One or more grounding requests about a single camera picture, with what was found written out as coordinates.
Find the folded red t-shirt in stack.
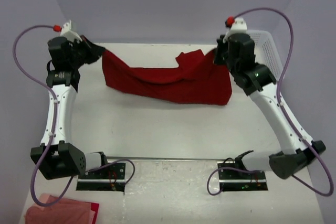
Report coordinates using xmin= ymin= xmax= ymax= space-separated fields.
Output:
xmin=89 ymin=202 xmax=99 ymax=224

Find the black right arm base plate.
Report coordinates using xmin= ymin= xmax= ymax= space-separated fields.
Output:
xmin=217 ymin=159 xmax=268 ymax=192

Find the folded pink t-shirt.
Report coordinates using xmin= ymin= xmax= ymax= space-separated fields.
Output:
xmin=24 ymin=198 xmax=91 ymax=224

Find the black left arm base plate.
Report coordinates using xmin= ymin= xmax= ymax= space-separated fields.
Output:
xmin=76 ymin=162 xmax=126 ymax=192

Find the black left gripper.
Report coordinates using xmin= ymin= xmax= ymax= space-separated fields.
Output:
xmin=68 ymin=35 xmax=105 ymax=69

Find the white wrist camera, right arm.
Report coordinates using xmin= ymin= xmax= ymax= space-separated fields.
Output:
xmin=223 ymin=17 xmax=247 ymax=42

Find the white perforated plastic basket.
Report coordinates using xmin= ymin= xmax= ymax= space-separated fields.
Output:
xmin=247 ymin=30 xmax=283 ymax=80

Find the white wrist camera, arm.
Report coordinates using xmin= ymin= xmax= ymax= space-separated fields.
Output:
xmin=53 ymin=20 xmax=82 ymax=42
xmin=223 ymin=17 xmax=247 ymax=42

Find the red t-shirt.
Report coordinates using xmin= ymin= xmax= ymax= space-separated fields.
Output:
xmin=102 ymin=49 xmax=233 ymax=105
xmin=89 ymin=202 xmax=99 ymax=224

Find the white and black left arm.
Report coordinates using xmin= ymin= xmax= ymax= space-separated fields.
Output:
xmin=30 ymin=35 xmax=109 ymax=180

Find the white wrist camera, left arm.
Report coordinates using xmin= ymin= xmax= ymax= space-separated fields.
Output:
xmin=53 ymin=20 xmax=82 ymax=42

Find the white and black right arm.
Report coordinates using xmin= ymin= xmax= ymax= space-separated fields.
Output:
xmin=214 ymin=33 xmax=326 ymax=179

